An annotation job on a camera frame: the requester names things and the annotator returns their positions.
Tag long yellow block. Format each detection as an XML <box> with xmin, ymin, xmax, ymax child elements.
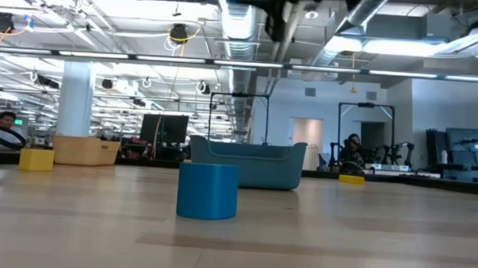
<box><xmin>338</xmin><ymin>173</ymin><xmax>367</xmax><ymax>186</ymax></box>

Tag blue cylinder block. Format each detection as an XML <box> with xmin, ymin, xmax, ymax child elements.
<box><xmin>174</xmin><ymin>161</ymin><xmax>241</xmax><ymax>222</ymax></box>

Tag yellow cube block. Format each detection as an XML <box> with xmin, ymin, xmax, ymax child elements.
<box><xmin>18</xmin><ymin>147</ymin><xmax>56</xmax><ymax>174</ymax></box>

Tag person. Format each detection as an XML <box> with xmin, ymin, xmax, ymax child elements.
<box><xmin>0</xmin><ymin>110</ymin><xmax>27</xmax><ymax>152</ymax></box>
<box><xmin>337</xmin><ymin>132</ymin><xmax>367</xmax><ymax>175</ymax></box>

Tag black background robot arms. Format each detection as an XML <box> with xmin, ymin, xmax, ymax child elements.
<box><xmin>376</xmin><ymin>140</ymin><xmax>417</xmax><ymax>172</ymax></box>

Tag dark teal plastic bin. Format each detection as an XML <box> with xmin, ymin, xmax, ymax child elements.
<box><xmin>187</xmin><ymin>134</ymin><xmax>309</xmax><ymax>193</ymax></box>

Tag black cabinet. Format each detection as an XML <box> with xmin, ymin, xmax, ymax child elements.
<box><xmin>424</xmin><ymin>128</ymin><xmax>446</xmax><ymax>166</ymax></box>

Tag black monitor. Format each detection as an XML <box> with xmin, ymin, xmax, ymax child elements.
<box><xmin>138</xmin><ymin>113</ymin><xmax>191</xmax><ymax>146</ymax></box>

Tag long LED light bar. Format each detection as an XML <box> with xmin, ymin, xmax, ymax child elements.
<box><xmin>0</xmin><ymin>45</ymin><xmax>478</xmax><ymax>82</ymax></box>

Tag white pillar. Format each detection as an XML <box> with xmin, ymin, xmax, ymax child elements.
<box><xmin>55</xmin><ymin>60</ymin><xmax>98</xmax><ymax>139</ymax></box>

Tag tan plastic bin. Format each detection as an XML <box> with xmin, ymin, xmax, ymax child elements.
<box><xmin>50</xmin><ymin>134</ymin><xmax>123</xmax><ymax>169</ymax></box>

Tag dark curved tube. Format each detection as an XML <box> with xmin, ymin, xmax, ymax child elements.
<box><xmin>0</xmin><ymin>124</ymin><xmax>27</xmax><ymax>150</ymax></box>

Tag silver ventilation duct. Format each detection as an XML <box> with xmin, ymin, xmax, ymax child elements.
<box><xmin>212</xmin><ymin>0</ymin><xmax>266</xmax><ymax>140</ymax></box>
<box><xmin>305</xmin><ymin>0</ymin><xmax>393</xmax><ymax>77</ymax></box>

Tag black gantry frame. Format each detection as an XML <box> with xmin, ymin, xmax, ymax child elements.
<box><xmin>207</xmin><ymin>90</ymin><xmax>271</xmax><ymax>147</ymax></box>
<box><xmin>336</xmin><ymin>100</ymin><xmax>397</xmax><ymax>165</ymax></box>

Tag black ceiling cable reel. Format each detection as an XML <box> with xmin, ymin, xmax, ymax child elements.
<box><xmin>0</xmin><ymin>11</ymin><xmax>16</xmax><ymax>35</ymax></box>
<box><xmin>168</xmin><ymin>22</ymin><xmax>191</xmax><ymax>44</ymax></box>

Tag dark wall screen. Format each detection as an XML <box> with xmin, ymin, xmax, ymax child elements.
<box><xmin>443</xmin><ymin>126</ymin><xmax>478</xmax><ymax>166</ymax></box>

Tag black aluminium table frame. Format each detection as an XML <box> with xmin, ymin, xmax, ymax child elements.
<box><xmin>0</xmin><ymin>150</ymin><xmax>478</xmax><ymax>197</ymax></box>

